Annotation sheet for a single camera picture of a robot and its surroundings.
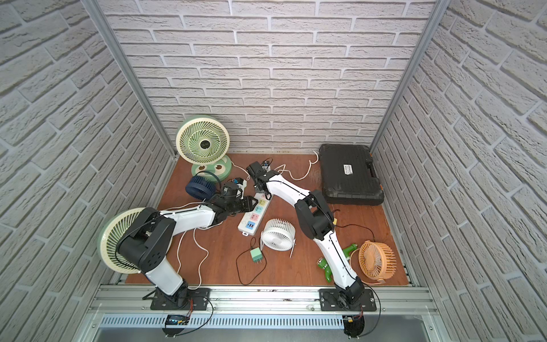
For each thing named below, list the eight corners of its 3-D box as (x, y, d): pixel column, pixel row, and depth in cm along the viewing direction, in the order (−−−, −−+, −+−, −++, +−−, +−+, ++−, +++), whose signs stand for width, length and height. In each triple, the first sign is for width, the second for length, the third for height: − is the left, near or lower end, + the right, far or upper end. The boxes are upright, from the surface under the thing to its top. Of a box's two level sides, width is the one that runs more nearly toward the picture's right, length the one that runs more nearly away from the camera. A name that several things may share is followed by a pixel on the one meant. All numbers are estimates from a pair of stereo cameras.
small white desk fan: (260, 249, 87) (258, 237, 77) (268, 228, 93) (266, 215, 83) (291, 258, 84) (293, 247, 75) (297, 236, 90) (299, 224, 81)
